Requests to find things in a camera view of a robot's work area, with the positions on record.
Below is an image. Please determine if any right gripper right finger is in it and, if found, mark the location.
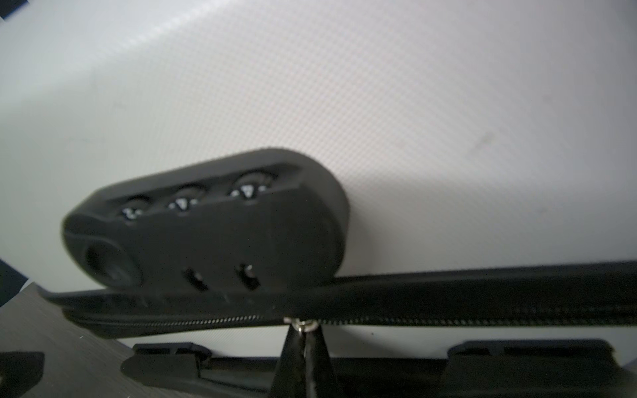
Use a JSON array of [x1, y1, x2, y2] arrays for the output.
[[303, 326, 346, 398]]

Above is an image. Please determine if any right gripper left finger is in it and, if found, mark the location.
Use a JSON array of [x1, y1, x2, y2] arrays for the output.
[[268, 326, 305, 398]]

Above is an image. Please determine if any white suitcase black lining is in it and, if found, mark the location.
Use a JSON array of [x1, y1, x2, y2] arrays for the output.
[[1, 1, 636, 397]]

